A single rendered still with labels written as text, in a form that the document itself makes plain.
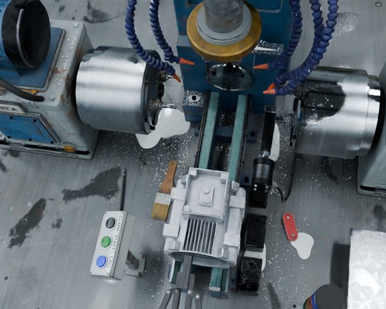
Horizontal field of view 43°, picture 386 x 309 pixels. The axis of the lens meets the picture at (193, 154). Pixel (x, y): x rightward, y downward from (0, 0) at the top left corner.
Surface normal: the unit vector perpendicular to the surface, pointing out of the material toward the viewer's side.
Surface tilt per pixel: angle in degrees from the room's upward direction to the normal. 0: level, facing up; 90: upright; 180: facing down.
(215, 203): 0
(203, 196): 0
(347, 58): 0
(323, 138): 65
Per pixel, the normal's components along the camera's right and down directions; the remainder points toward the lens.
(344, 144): -0.18, 0.70
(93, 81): -0.14, 0.00
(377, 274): -0.08, -0.40
